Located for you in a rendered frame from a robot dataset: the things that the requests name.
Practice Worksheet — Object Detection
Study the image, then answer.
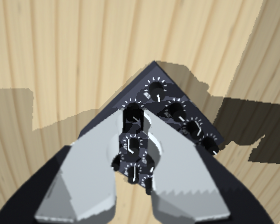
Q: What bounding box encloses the black knob box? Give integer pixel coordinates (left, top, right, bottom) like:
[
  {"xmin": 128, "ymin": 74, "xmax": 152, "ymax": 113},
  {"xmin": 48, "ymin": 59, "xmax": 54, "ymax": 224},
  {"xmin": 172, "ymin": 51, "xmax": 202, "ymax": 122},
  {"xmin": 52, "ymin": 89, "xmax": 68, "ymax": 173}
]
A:
[{"xmin": 77, "ymin": 60, "xmax": 225, "ymax": 195}]

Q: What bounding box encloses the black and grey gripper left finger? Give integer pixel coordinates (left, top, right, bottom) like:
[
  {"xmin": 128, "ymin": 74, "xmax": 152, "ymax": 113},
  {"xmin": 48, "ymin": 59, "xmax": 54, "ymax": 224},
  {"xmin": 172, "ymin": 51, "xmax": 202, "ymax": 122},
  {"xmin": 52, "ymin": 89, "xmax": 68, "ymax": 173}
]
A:
[{"xmin": 0, "ymin": 108, "xmax": 127, "ymax": 224}]

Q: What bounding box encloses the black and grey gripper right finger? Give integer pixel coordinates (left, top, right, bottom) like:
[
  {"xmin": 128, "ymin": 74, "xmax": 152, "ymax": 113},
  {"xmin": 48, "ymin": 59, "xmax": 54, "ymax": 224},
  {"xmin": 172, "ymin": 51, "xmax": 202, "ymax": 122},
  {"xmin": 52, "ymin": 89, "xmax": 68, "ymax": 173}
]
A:
[{"xmin": 140, "ymin": 108, "xmax": 274, "ymax": 224}]

